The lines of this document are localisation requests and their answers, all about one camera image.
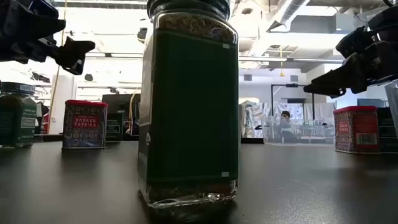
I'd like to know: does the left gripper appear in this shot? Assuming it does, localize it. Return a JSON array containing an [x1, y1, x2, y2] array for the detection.
[[0, 17, 96, 76]]

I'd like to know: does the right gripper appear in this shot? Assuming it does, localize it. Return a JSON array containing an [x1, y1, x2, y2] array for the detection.
[[303, 5, 398, 100]]

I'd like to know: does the green-lidded glass spice jar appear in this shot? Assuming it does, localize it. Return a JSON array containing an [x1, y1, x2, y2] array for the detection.
[[0, 82, 37, 149], [137, 0, 240, 209]]

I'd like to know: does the grey plastic bin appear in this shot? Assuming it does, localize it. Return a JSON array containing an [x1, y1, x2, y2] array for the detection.
[[384, 79, 398, 138]]

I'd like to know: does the small yellow pendant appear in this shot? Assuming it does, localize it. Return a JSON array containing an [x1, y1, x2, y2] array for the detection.
[[279, 45, 285, 78]]

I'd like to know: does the long tube light bar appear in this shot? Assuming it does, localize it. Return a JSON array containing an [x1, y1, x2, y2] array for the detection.
[[83, 51, 345, 65]]

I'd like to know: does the person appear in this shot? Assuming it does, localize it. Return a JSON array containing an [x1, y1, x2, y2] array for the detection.
[[277, 110, 299, 144]]

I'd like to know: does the clear plastic bin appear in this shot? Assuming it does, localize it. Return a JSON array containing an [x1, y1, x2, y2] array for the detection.
[[262, 115, 336, 146]]

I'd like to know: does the black computer monitor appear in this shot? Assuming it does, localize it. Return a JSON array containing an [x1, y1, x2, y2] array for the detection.
[[101, 93, 141, 137]]

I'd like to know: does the patterned fabric sheet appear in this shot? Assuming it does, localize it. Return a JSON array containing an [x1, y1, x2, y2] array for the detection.
[[241, 100, 336, 139]]

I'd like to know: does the thin yellow cord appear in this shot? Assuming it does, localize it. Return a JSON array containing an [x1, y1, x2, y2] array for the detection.
[[46, 0, 68, 134], [127, 89, 139, 133]]

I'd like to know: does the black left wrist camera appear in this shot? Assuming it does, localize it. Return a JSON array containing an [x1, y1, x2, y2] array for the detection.
[[0, 0, 60, 20]]

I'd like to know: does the dark wall screen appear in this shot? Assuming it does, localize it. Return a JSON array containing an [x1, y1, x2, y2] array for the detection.
[[356, 98, 388, 109]]

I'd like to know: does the black metal frame stand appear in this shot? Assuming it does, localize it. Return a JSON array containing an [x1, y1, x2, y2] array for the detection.
[[271, 83, 315, 121]]

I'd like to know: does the silver ventilation duct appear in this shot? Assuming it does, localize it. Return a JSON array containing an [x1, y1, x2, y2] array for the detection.
[[266, 0, 312, 34]]

